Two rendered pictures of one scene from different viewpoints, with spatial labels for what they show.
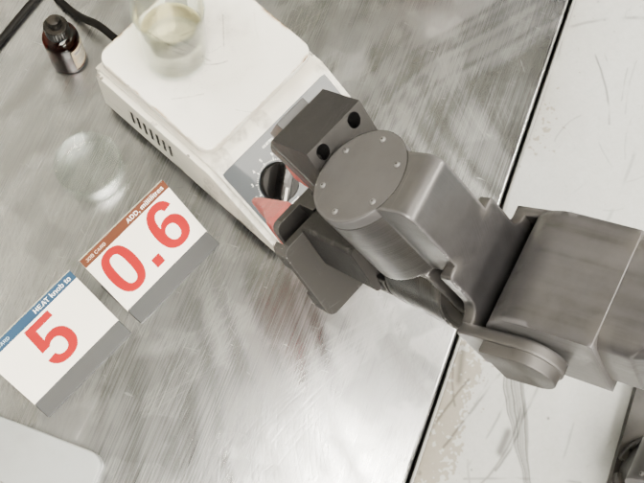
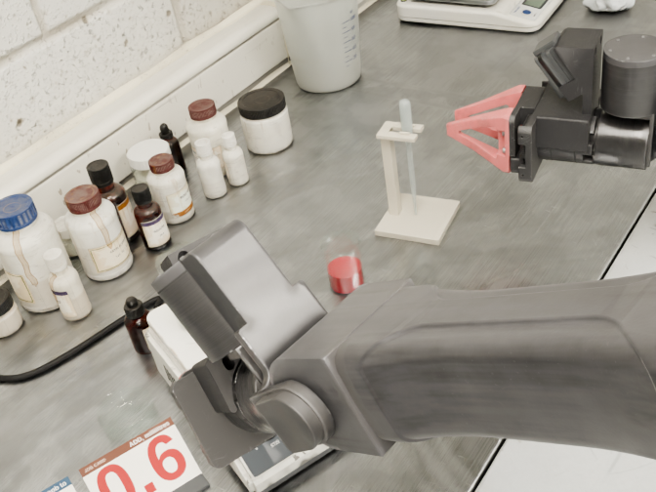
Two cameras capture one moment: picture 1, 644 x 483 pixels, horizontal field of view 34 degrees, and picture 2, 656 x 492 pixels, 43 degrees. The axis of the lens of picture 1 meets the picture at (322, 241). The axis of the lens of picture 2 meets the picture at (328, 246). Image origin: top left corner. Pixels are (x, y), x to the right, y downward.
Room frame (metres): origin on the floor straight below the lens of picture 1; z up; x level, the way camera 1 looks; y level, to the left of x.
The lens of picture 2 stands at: (-0.12, -0.27, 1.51)
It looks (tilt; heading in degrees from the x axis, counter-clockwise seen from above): 37 degrees down; 28
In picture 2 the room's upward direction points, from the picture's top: 11 degrees counter-clockwise
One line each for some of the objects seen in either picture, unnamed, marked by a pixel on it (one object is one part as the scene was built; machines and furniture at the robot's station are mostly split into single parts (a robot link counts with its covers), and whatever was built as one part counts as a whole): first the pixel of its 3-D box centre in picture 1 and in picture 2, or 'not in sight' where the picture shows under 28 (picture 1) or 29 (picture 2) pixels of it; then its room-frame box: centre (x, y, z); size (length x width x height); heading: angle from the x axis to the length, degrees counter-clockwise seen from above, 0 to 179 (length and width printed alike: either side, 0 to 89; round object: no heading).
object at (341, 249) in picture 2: not in sight; (344, 263); (0.52, 0.06, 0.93); 0.04 x 0.04 x 0.06
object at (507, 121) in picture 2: not in sight; (493, 126); (0.64, -0.08, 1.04); 0.09 x 0.07 x 0.07; 87
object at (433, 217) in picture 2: not in sight; (413, 176); (0.65, 0.02, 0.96); 0.08 x 0.08 x 0.13; 87
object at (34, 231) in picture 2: not in sight; (31, 251); (0.43, 0.41, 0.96); 0.07 x 0.07 x 0.13
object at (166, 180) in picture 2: not in sight; (169, 187); (0.60, 0.33, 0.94); 0.05 x 0.05 x 0.09
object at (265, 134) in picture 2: not in sight; (266, 121); (0.79, 0.28, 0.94); 0.07 x 0.07 x 0.07
